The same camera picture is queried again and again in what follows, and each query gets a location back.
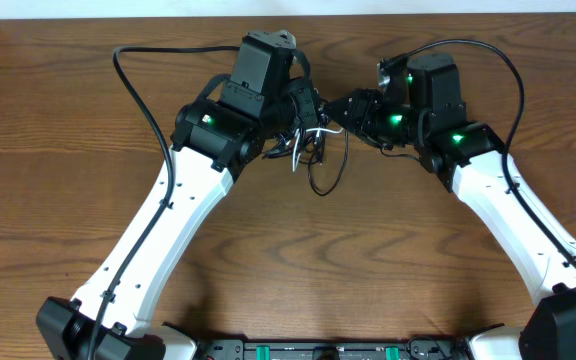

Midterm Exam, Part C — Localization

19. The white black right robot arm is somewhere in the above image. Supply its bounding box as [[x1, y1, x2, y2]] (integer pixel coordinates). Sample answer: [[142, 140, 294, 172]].
[[324, 54, 576, 359]]

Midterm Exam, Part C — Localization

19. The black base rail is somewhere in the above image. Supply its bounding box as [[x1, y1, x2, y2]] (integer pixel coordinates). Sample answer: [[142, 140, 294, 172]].
[[192, 336, 472, 360]]

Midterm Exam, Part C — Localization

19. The white usb cable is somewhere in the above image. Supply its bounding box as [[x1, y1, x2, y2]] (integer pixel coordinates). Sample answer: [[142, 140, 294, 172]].
[[290, 126, 344, 173]]

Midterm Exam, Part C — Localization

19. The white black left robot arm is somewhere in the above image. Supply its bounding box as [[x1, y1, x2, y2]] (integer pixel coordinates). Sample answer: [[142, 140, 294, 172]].
[[36, 30, 321, 360]]

